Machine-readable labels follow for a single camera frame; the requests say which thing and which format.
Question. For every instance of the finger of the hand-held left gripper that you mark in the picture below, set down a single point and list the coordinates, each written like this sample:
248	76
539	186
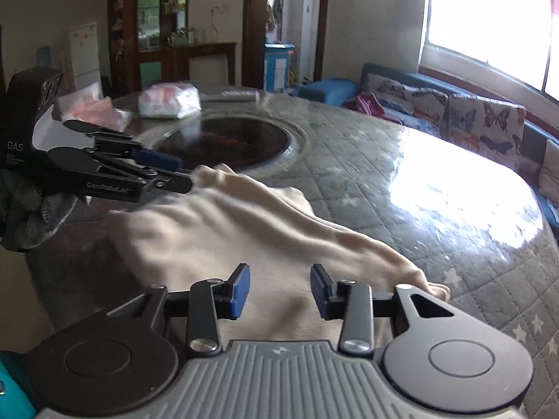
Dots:
174	183
157	159

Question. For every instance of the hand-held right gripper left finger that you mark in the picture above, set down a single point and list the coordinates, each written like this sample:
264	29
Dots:
241	292

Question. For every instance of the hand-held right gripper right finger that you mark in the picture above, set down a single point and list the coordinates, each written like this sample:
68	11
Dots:
320	292

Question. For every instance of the cream cloth garment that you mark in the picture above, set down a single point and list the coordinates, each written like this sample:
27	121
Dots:
262	235

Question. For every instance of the person's left hand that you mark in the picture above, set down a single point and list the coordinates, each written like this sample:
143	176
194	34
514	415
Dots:
30	214

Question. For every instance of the white tissue pack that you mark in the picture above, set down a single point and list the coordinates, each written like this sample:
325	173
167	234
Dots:
168	100

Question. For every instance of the clear plastic bag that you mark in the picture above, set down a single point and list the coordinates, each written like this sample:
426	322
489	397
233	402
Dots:
94	111

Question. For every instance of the black round table heater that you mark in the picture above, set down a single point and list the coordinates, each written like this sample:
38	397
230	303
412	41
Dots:
244	137

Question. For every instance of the white refrigerator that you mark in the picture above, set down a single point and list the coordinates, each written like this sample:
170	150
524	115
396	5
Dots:
83	56

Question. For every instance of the grey remote control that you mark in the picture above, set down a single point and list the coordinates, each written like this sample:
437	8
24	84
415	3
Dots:
229	95

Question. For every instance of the dark wooden cabinet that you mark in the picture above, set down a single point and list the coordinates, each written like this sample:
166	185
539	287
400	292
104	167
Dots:
126	39

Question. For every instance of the blue and white box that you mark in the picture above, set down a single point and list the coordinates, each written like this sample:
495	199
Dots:
277	67

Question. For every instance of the blue sofa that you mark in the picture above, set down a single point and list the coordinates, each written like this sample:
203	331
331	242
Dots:
327	91

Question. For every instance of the maroon cloth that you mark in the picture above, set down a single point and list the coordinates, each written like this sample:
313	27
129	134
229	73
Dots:
369	107

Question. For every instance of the butterfly print cushion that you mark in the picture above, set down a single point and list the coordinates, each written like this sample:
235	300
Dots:
406	102
487	131

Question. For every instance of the teal object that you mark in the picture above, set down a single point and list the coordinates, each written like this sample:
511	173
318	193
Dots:
13	388

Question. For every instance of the plain beige cushion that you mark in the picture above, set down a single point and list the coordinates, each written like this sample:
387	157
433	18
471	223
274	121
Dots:
550	174

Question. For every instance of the window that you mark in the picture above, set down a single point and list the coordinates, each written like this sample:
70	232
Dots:
489	17

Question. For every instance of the dark wooden door frame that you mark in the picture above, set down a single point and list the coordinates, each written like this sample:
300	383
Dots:
251	26

